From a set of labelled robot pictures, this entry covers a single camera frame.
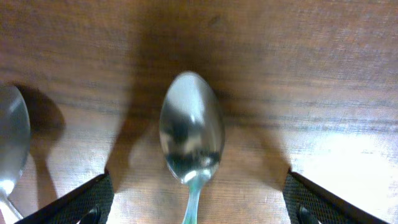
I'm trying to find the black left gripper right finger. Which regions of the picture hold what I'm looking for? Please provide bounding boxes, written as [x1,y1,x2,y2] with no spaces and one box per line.
[282,170,385,223]

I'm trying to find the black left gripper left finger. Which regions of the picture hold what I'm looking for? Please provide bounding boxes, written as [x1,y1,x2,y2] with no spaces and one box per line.
[17,173,114,224]

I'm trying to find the small metal spoon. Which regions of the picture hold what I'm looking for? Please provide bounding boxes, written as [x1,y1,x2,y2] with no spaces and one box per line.
[159,71,225,224]
[1,84,30,223]

